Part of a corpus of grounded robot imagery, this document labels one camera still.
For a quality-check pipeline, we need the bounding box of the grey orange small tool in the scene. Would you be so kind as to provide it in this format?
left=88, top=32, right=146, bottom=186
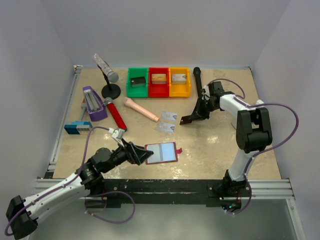
left=78, top=98, right=87, bottom=122

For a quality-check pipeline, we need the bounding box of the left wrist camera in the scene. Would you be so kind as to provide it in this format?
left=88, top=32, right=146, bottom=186
left=108, top=128, right=125, bottom=147

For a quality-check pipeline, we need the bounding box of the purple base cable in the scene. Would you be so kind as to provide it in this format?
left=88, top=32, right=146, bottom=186
left=84, top=191, right=137, bottom=224

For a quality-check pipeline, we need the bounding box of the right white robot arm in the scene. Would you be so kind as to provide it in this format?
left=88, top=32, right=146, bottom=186
left=180, top=78, right=273, bottom=183

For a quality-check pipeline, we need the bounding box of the red plastic bin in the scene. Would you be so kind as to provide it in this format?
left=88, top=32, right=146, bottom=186
left=148, top=67, right=170, bottom=98

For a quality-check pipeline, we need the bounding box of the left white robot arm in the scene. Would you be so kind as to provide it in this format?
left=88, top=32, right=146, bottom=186
left=4, top=142, right=153, bottom=240

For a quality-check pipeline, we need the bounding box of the purple metronome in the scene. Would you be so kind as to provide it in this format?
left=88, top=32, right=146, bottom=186
left=82, top=86, right=108, bottom=122

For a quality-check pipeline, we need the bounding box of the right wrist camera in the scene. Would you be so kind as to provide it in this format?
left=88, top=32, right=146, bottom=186
left=201, top=85, right=210, bottom=100

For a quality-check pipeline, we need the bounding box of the black card in green bin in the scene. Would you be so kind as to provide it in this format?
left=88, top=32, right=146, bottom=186
left=130, top=76, right=146, bottom=88

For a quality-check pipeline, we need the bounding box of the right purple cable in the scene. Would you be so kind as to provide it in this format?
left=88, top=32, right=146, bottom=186
left=204, top=78, right=300, bottom=181

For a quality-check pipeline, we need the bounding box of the blue grey block tool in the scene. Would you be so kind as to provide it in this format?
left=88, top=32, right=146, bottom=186
left=64, top=121, right=93, bottom=135

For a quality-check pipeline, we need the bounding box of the silver VIP card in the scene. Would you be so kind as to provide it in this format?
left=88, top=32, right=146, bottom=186
left=158, top=122, right=175, bottom=133
left=161, top=111, right=178, bottom=122

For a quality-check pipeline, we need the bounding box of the pink microphone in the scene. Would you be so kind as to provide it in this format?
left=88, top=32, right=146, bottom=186
left=123, top=97, right=159, bottom=122

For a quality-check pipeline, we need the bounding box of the silver card in yellow bin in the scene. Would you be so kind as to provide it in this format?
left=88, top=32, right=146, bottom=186
left=171, top=73, right=187, bottom=85

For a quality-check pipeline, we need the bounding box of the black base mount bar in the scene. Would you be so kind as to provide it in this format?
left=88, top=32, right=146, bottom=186
left=90, top=179, right=252, bottom=210

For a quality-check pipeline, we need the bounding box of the tan card in red bin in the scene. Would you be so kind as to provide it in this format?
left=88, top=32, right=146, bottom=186
left=151, top=73, right=167, bottom=85

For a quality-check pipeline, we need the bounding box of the aluminium frame rail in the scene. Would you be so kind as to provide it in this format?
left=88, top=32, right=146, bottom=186
left=20, top=65, right=83, bottom=195

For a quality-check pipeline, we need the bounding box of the yellow plastic bin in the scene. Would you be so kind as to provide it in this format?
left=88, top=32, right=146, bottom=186
left=169, top=67, right=192, bottom=98

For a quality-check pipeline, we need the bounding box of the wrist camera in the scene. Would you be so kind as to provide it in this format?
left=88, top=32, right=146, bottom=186
left=108, top=128, right=125, bottom=147
left=201, top=85, right=210, bottom=100

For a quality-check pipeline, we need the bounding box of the black microphone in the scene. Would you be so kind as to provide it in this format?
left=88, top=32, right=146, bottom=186
left=193, top=67, right=203, bottom=97

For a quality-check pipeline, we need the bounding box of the red microphone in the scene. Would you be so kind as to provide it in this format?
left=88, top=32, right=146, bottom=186
left=103, top=97, right=128, bottom=132

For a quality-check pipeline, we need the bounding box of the black microphone stand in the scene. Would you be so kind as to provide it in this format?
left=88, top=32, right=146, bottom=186
left=101, top=73, right=121, bottom=100

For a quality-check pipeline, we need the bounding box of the green plastic bin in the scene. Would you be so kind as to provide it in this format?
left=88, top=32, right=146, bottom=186
left=126, top=67, right=149, bottom=98

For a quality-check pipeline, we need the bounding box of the red leather card holder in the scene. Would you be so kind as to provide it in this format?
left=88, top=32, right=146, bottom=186
left=144, top=142, right=183, bottom=165

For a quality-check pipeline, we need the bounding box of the glitter microphone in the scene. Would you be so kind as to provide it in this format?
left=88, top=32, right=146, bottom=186
left=92, top=53, right=119, bottom=83

